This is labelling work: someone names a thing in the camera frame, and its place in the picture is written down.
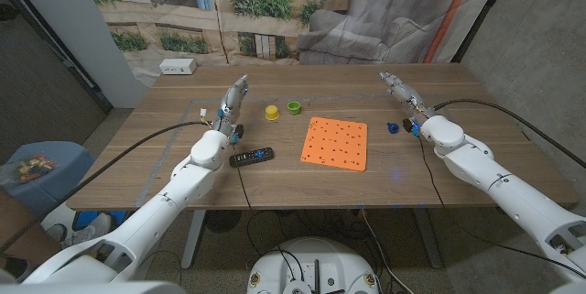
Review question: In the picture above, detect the white power strip box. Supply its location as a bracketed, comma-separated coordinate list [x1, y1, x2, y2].
[158, 58, 198, 76]

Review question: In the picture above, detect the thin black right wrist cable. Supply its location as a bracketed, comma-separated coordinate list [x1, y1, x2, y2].
[417, 134, 586, 281]

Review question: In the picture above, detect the black backdrop stand pole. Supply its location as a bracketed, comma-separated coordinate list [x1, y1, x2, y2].
[450, 0, 516, 64]

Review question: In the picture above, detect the grey table leg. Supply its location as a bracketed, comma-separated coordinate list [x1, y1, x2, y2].
[411, 206, 444, 270]

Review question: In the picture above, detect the thin black left wrist cable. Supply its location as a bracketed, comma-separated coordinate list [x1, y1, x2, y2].
[232, 142, 253, 212]

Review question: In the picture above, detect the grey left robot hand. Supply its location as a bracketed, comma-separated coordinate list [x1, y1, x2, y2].
[211, 73, 251, 137]

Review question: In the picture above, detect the white table leg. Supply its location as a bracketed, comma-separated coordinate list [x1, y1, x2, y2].
[180, 210, 207, 271]

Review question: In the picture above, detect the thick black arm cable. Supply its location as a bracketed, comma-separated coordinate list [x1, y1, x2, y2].
[0, 121, 212, 254]
[432, 98, 586, 169]

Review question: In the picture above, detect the clear bag of colourful toys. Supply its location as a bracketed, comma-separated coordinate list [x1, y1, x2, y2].
[0, 151, 59, 185]

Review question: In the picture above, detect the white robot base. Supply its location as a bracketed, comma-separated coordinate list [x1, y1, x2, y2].
[245, 237, 381, 294]

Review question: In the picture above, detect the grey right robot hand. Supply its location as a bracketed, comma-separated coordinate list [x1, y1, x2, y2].
[378, 71, 436, 133]

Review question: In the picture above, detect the black round floor object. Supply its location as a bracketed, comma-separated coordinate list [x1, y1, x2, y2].
[204, 210, 243, 234]

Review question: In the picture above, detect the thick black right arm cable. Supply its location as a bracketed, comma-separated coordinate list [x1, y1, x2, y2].
[432, 98, 586, 169]

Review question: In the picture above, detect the grey white sneaker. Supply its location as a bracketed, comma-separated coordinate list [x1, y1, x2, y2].
[68, 212, 114, 247]
[44, 223, 68, 244]

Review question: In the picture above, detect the printed fabric backdrop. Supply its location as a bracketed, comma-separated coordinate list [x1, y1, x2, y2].
[75, 0, 512, 87]

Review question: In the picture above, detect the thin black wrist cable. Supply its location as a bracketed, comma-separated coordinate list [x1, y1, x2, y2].
[417, 134, 586, 281]
[232, 142, 253, 212]

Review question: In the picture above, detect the black TV remote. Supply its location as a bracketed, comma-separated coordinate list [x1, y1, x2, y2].
[228, 147, 276, 169]

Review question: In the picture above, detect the blue box under table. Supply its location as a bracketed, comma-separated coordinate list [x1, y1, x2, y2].
[72, 210, 127, 229]

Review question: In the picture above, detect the orange peg board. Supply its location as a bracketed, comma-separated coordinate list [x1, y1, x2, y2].
[300, 116, 369, 173]

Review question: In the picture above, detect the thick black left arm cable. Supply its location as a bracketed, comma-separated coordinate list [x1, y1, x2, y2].
[0, 121, 212, 254]

